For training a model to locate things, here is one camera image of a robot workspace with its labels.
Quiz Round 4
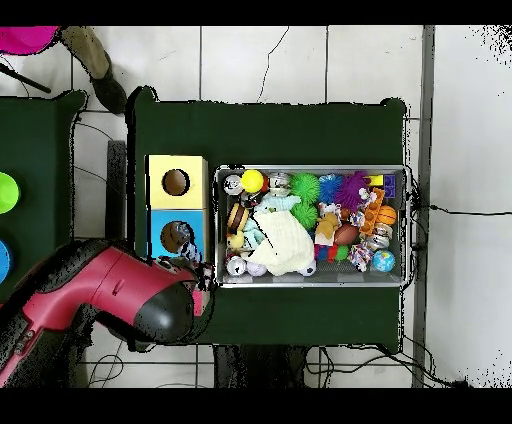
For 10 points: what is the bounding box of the small toy hamburger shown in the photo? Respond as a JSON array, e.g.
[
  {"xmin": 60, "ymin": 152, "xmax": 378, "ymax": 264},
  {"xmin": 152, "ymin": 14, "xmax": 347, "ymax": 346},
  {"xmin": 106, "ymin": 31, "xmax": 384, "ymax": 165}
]
[{"xmin": 227, "ymin": 203, "xmax": 251, "ymax": 234}]

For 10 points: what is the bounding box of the yellow plush duck toy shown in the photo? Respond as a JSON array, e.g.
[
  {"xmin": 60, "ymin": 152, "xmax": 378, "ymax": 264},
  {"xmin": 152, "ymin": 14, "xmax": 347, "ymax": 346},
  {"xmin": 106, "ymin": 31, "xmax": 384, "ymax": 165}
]
[{"xmin": 226, "ymin": 232, "xmax": 247, "ymax": 254}]

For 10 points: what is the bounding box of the cream knitted cloth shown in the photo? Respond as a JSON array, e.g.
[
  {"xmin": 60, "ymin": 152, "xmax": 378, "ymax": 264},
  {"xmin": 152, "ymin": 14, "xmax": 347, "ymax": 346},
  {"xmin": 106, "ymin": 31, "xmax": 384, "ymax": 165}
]
[{"xmin": 251, "ymin": 209, "xmax": 318, "ymax": 278}]

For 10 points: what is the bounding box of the clear plastic wrapper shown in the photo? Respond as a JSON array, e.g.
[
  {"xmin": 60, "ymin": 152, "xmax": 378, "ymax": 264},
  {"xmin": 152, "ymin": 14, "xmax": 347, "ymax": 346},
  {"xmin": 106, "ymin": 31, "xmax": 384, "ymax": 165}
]
[{"xmin": 173, "ymin": 223, "xmax": 204, "ymax": 264}]

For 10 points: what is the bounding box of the purple spiky ball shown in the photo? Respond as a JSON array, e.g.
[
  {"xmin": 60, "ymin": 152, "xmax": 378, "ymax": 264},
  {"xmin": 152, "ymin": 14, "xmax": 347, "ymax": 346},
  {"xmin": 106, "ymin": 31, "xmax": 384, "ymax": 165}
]
[{"xmin": 333, "ymin": 171, "xmax": 371, "ymax": 211}]

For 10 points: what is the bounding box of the wooden box with three holes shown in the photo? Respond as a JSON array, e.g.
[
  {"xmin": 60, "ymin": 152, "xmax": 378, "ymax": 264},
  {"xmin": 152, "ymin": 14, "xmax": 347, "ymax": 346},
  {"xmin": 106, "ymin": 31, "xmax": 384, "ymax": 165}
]
[{"xmin": 146, "ymin": 154, "xmax": 212, "ymax": 318}]

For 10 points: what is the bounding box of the clear shallow mesh bin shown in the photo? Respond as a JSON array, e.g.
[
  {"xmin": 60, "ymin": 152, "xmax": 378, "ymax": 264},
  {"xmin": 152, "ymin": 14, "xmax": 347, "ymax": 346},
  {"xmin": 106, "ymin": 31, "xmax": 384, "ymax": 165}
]
[{"xmin": 213, "ymin": 165, "xmax": 414, "ymax": 289}]

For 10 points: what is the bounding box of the light teal cloth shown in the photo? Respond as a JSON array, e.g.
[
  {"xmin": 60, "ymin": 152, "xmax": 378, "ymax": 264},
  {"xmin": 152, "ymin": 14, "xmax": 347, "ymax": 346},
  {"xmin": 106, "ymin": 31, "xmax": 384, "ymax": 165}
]
[{"xmin": 254, "ymin": 194, "xmax": 304, "ymax": 216}]

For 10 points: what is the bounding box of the yellow tennis ball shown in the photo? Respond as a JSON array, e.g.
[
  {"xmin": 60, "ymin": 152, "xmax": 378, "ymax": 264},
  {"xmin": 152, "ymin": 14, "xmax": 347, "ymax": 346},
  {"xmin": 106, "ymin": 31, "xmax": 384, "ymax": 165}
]
[{"xmin": 241, "ymin": 169, "xmax": 266, "ymax": 194}]

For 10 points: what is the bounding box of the crushed silver can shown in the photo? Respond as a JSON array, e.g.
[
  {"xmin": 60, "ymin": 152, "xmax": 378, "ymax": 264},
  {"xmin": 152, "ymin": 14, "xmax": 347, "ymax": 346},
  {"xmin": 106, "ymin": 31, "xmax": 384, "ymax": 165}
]
[{"xmin": 267, "ymin": 171, "xmax": 293, "ymax": 198}]

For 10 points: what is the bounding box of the silver can with pull tab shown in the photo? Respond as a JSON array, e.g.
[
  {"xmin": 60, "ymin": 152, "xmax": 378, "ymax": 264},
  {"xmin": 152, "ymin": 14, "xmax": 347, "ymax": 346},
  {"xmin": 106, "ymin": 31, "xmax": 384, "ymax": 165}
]
[{"xmin": 222, "ymin": 174, "xmax": 244, "ymax": 197}]

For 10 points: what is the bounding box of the green spiky ball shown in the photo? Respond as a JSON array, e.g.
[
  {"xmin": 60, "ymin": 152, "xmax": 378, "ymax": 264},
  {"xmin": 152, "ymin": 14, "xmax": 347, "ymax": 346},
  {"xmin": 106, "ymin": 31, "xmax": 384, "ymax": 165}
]
[{"xmin": 290, "ymin": 172, "xmax": 321, "ymax": 203}]

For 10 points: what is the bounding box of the red soda can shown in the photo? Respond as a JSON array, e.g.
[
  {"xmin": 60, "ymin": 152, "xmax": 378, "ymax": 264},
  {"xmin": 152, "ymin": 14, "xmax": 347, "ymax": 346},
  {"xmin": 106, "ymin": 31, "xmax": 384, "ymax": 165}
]
[{"xmin": 226, "ymin": 255, "xmax": 249, "ymax": 278}]

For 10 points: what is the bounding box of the small orange basketball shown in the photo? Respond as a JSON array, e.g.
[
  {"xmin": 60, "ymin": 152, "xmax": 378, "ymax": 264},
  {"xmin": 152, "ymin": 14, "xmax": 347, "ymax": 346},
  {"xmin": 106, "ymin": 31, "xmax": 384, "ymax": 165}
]
[{"xmin": 376, "ymin": 205, "xmax": 399, "ymax": 228}]

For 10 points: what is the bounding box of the blue globe ball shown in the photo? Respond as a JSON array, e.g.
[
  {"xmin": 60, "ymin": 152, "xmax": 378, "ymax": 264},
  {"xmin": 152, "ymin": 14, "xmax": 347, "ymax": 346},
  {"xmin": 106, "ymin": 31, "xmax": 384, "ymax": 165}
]
[{"xmin": 372, "ymin": 249, "xmax": 397, "ymax": 274}]

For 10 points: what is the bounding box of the black side stand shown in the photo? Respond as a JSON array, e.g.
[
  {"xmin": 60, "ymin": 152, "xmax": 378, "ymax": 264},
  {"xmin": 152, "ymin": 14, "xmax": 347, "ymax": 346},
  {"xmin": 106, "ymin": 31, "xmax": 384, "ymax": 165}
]
[{"xmin": 71, "ymin": 139, "xmax": 129, "ymax": 241}]

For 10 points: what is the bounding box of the person's foot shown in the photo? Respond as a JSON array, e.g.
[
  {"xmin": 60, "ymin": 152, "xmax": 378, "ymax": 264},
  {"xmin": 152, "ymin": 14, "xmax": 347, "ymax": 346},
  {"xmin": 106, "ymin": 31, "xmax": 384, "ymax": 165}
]
[{"xmin": 60, "ymin": 26, "xmax": 129, "ymax": 115}]

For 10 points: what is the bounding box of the dark green side table cloth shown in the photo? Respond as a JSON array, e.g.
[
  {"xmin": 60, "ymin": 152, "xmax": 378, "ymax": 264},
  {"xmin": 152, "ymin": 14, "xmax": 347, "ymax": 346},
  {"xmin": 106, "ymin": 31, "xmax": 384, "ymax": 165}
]
[{"xmin": 0, "ymin": 91, "xmax": 89, "ymax": 301}]

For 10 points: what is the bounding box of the green disc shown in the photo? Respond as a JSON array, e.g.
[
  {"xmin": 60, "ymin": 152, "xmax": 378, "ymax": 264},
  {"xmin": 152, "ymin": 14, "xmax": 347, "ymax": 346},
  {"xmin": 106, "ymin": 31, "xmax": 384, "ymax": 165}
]
[{"xmin": 0, "ymin": 171, "xmax": 21, "ymax": 216}]

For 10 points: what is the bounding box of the blue disc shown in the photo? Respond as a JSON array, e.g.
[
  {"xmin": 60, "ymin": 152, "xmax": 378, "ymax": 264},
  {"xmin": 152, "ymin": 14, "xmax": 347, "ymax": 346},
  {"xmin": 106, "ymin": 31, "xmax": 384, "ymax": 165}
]
[{"xmin": 0, "ymin": 239, "xmax": 13, "ymax": 285}]

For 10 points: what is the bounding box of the magenta plastic bowl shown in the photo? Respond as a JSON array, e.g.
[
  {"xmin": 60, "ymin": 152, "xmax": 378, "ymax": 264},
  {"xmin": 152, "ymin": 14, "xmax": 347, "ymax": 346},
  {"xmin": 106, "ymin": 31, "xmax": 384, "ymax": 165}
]
[{"xmin": 0, "ymin": 26, "xmax": 62, "ymax": 57}]

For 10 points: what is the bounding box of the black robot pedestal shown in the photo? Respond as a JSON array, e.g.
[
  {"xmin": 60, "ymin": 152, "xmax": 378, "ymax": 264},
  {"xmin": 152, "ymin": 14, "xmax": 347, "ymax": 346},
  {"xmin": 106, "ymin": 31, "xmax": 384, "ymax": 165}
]
[{"xmin": 214, "ymin": 343, "xmax": 321, "ymax": 389}]

